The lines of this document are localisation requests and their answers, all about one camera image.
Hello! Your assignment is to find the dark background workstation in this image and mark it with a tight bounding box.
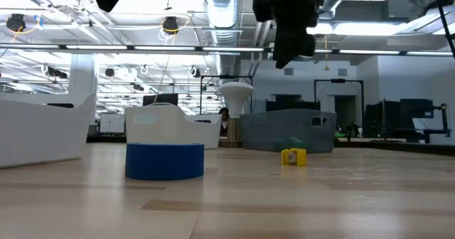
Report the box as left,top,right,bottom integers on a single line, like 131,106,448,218
364,98,451,144

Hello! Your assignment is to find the plain white plastic bin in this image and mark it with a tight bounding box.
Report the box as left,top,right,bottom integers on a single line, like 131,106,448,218
0,92,97,169

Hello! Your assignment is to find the dark plastic bin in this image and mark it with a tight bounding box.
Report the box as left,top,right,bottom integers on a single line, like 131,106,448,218
239,108,338,154

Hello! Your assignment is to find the yellow mini stapler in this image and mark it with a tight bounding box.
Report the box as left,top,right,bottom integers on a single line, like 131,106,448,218
280,147,308,167

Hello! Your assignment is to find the person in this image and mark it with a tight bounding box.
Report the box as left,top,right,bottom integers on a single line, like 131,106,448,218
218,107,230,137

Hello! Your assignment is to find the white cabinet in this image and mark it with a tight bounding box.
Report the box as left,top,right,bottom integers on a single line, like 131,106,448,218
99,113,127,134

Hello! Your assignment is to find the dark blue tape roll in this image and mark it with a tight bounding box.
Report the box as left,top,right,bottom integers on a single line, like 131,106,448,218
124,142,206,182

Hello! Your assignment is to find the long ceiling light strip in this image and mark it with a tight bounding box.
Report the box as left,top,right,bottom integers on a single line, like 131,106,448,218
0,43,455,57

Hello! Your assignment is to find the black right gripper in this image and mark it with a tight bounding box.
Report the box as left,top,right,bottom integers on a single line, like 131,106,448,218
252,0,328,70

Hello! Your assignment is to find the black ceiling device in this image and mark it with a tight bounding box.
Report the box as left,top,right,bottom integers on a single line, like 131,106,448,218
161,16,180,36
5,13,26,32

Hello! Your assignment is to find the white bulb table lamp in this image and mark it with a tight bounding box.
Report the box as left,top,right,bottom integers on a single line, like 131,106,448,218
218,81,255,149

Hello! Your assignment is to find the white plastic bin with tag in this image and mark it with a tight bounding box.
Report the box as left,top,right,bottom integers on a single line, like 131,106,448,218
124,105,223,150

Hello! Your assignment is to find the silver vertical ventilation duct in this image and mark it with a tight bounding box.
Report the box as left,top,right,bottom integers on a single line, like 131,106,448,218
203,0,243,77

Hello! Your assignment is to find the black background stand frame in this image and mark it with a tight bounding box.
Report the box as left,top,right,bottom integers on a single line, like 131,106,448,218
200,74,254,115
314,78,365,126

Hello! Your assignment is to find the black background monitor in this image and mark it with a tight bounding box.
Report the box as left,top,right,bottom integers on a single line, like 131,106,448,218
142,93,179,107

